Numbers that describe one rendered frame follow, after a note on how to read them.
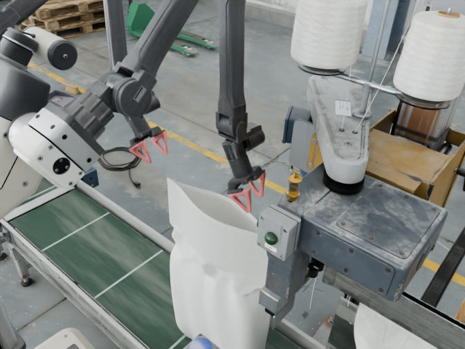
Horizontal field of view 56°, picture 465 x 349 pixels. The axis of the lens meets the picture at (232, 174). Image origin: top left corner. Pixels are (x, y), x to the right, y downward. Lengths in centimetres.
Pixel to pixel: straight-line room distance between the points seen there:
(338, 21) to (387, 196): 40
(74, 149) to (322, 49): 59
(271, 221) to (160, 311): 113
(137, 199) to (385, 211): 236
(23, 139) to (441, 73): 82
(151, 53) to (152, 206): 218
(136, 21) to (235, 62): 535
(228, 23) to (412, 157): 56
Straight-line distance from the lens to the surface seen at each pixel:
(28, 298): 264
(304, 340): 186
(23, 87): 98
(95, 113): 89
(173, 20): 96
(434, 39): 97
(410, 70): 99
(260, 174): 125
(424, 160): 118
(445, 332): 114
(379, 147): 119
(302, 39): 108
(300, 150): 134
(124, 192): 320
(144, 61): 93
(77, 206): 252
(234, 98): 112
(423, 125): 127
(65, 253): 225
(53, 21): 630
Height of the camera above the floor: 190
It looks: 35 degrees down
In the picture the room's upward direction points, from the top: 3 degrees clockwise
